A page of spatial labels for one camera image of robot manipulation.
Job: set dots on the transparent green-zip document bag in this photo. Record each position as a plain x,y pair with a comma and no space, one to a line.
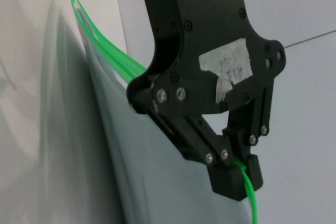
157,182

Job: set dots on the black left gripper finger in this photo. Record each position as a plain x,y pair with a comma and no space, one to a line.
254,119
194,140

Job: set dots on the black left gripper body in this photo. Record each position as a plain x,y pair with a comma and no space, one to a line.
199,24

